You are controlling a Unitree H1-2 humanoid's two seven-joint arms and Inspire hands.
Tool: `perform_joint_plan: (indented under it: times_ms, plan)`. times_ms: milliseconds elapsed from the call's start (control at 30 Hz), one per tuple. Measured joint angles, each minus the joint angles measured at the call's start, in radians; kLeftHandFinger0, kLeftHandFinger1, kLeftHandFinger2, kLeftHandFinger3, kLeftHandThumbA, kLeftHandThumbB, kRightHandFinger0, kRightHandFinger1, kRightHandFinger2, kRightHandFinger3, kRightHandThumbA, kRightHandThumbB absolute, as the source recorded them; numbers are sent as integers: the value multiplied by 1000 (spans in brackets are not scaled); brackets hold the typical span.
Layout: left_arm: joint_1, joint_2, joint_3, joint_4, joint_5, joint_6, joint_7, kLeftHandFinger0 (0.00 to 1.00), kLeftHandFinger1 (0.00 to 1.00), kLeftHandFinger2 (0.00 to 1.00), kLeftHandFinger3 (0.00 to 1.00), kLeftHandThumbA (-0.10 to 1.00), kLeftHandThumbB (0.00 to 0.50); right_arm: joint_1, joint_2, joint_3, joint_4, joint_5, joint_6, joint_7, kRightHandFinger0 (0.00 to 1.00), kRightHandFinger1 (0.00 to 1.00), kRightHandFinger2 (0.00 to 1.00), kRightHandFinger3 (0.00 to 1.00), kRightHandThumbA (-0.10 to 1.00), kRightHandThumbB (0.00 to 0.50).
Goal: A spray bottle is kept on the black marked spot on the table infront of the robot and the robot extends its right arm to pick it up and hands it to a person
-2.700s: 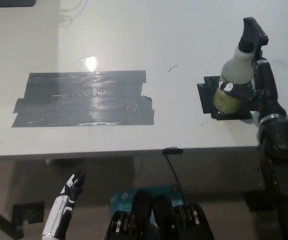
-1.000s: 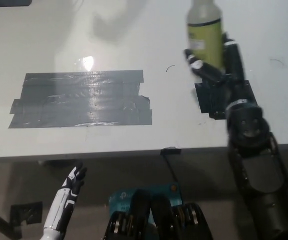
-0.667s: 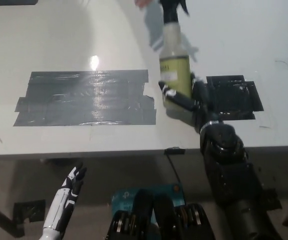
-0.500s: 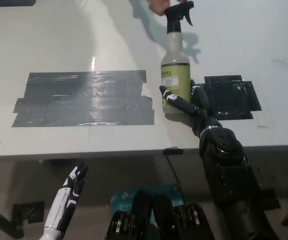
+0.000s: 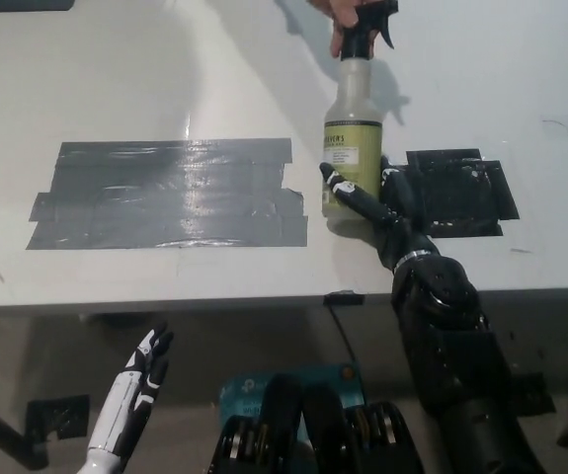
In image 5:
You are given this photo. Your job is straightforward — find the teal router box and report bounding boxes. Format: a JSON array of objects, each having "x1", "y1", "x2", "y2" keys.
[{"x1": 218, "y1": 362, "x2": 366, "y2": 438}]

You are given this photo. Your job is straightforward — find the large grey tape patch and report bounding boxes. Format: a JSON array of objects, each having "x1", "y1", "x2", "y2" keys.
[{"x1": 25, "y1": 137, "x2": 309, "y2": 252}]

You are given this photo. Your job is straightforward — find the spray bottle green label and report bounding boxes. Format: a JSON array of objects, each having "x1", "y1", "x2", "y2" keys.
[{"x1": 320, "y1": 0, "x2": 399, "y2": 218}]

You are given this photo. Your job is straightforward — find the flat black box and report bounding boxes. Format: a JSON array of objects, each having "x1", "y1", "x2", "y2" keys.
[{"x1": 0, "y1": 0, "x2": 76, "y2": 12}]

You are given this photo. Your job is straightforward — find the person's bare hand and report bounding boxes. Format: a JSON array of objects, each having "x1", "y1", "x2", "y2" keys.
[{"x1": 305, "y1": 0, "x2": 364, "y2": 59}]

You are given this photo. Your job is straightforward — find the robot right hand black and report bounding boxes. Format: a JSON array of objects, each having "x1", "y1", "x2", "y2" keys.
[{"x1": 318, "y1": 155, "x2": 436, "y2": 272}]

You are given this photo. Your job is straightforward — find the black clip on table edge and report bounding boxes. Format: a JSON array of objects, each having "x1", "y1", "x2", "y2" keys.
[{"x1": 323, "y1": 291, "x2": 366, "y2": 306}]

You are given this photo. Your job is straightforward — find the robot torso black blocks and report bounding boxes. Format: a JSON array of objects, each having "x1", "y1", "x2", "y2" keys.
[{"x1": 206, "y1": 373, "x2": 421, "y2": 474}]

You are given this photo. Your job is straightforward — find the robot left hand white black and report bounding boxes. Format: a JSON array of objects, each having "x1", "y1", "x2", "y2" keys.
[{"x1": 88, "y1": 321, "x2": 175, "y2": 460}]

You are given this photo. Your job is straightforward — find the small black tape patch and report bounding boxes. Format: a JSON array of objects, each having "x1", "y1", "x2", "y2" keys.
[{"x1": 404, "y1": 149, "x2": 521, "y2": 238}]

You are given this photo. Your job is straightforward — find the thin black cable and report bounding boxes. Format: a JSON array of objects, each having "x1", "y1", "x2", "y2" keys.
[{"x1": 330, "y1": 304, "x2": 357, "y2": 366}]

